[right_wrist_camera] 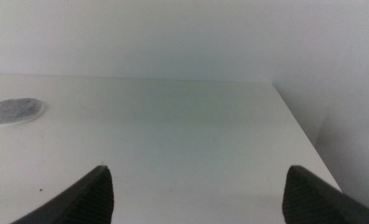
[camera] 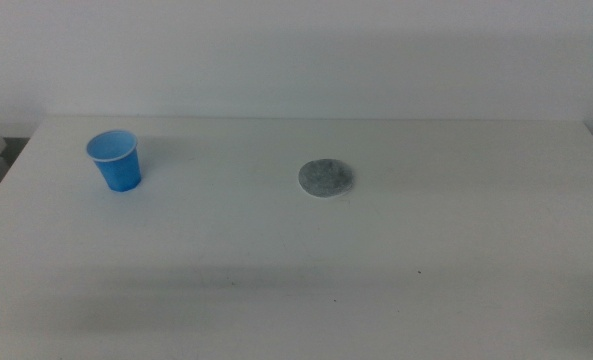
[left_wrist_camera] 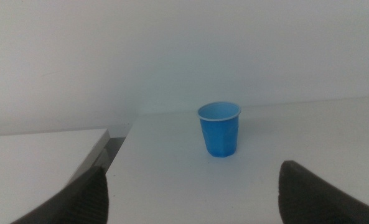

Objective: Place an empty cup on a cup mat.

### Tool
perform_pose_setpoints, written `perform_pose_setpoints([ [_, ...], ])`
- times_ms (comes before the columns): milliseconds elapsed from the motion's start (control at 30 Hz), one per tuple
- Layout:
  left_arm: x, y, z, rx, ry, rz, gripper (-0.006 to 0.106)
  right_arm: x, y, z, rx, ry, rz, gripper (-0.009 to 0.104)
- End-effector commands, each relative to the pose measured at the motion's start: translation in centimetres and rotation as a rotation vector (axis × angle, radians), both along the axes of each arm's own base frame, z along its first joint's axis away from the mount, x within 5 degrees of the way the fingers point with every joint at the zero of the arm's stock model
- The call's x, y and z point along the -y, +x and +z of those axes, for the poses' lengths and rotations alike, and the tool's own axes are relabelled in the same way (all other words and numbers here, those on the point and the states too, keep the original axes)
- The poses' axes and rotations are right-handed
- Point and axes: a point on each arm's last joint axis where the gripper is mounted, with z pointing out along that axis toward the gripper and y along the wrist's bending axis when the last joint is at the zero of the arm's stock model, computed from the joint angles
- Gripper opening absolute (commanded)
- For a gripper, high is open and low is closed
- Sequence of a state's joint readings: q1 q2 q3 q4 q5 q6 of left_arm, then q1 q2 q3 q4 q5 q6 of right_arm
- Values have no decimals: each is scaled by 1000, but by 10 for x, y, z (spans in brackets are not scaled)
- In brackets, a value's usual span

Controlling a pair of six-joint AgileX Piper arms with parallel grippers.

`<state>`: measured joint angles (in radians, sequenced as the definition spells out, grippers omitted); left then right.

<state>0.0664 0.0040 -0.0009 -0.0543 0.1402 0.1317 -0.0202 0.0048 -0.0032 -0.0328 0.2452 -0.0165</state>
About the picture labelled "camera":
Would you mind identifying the blue plastic cup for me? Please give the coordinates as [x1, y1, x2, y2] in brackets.
[85, 129, 143, 193]

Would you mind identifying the round grey felt cup mat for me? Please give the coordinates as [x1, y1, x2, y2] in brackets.
[297, 158, 355, 199]

